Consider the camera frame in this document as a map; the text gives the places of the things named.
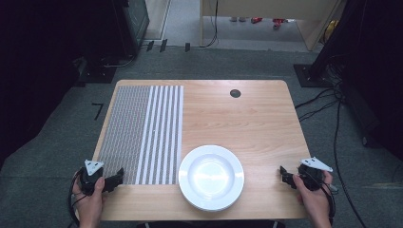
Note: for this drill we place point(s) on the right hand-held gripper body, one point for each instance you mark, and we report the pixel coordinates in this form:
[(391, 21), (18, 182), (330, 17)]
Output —
[(312, 177)]

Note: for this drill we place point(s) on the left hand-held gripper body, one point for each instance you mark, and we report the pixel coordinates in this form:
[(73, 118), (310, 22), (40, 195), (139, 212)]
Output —
[(89, 180)]

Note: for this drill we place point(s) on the person's left hand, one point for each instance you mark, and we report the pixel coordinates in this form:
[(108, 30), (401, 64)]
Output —
[(90, 202)]

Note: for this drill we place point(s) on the person's right hand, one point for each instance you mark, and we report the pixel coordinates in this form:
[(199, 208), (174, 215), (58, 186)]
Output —
[(312, 199)]

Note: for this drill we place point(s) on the grey white striped placemat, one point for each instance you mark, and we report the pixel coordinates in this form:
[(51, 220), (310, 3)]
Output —
[(139, 133)]

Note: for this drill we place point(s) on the white round plate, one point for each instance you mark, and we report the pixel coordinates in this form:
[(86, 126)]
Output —
[(211, 178)]

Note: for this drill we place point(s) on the round dark table grommet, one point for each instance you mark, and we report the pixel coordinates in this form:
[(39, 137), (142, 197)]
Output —
[(235, 93)]

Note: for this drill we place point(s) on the dark flat stand base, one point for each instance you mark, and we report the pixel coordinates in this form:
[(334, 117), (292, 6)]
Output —
[(96, 71)]

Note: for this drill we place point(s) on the yellow object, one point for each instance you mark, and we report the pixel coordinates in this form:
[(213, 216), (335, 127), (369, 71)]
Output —
[(331, 28)]

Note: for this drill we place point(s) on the black monitor on stand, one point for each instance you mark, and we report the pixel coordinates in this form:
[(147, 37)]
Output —
[(133, 22)]

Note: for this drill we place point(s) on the small red object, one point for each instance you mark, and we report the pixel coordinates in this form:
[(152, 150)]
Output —
[(256, 20)]

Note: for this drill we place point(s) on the black stand base plate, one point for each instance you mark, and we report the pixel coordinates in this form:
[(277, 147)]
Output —
[(309, 77)]

